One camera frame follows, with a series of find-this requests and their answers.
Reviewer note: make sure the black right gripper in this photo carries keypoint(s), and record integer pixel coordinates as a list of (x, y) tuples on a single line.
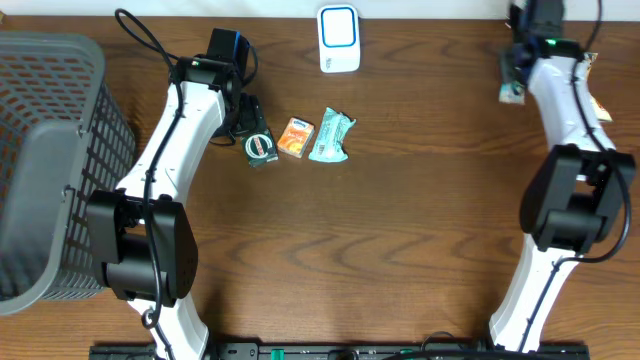
[(507, 72)]

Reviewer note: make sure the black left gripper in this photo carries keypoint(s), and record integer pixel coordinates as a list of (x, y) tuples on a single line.
[(254, 119)]

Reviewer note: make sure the black round-logo packet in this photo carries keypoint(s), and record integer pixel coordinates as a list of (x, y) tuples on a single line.
[(260, 148)]

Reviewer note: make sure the small teal white packet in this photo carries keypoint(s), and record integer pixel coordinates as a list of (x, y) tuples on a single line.
[(512, 93)]

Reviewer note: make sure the orange snack packet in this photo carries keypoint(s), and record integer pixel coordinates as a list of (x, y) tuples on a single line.
[(295, 137)]

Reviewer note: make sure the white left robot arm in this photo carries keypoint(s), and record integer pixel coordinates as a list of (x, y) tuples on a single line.
[(142, 244)]

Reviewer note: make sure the white barcode scanner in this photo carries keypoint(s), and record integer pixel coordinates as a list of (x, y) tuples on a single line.
[(338, 38)]

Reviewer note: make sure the dark grey plastic basket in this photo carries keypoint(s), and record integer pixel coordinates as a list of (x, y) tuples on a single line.
[(63, 136)]

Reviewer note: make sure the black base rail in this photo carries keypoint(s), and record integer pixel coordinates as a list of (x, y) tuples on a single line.
[(432, 350)]

